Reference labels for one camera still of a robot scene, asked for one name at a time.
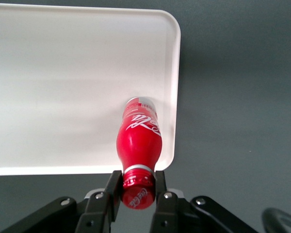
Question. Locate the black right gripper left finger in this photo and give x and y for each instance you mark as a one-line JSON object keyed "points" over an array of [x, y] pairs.
{"points": [[94, 213]]}

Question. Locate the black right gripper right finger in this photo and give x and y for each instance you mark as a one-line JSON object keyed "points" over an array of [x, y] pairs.
{"points": [[167, 213]]}

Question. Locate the red coke bottle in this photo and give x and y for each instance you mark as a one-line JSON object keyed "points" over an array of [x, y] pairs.
{"points": [[138, 145]]}

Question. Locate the beige plastic tray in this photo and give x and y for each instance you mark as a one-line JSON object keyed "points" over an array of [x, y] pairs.
{"points": [[63, 85]]}

